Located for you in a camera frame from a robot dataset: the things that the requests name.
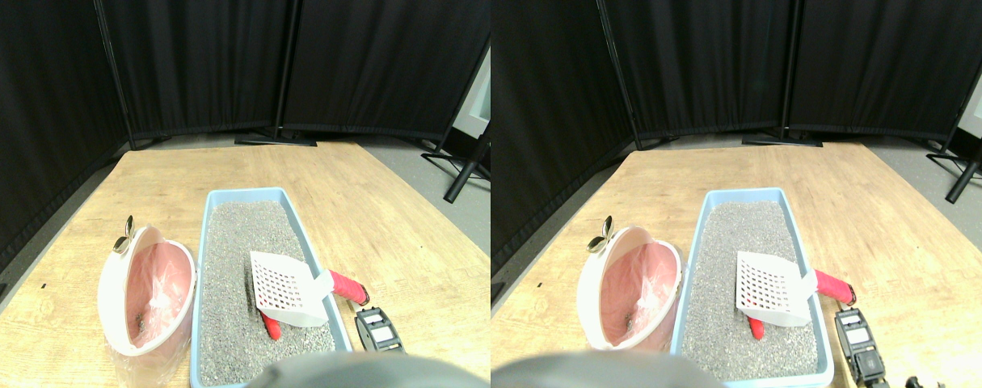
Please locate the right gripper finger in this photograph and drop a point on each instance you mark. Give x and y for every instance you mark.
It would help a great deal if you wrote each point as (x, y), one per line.
(856, 333)
(377, 331)

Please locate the red lump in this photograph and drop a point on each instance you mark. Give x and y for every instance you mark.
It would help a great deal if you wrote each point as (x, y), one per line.
(271, 326)
(756, 327)

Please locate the blue litter tray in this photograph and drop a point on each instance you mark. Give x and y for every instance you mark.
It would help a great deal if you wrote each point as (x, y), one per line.
(721, 242)
(232, 242)

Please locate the black tripod stand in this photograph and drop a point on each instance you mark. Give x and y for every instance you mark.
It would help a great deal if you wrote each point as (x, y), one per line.
(462, 174)
(971, 166)

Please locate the white bin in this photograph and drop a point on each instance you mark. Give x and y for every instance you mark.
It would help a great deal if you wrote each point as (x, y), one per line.
(594, 291)
(115, 291)

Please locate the black curtain stand pole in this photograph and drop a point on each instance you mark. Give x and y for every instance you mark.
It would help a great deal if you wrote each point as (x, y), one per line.
(793, 73)
(287, 73)
(617, 77)
(115, 77)

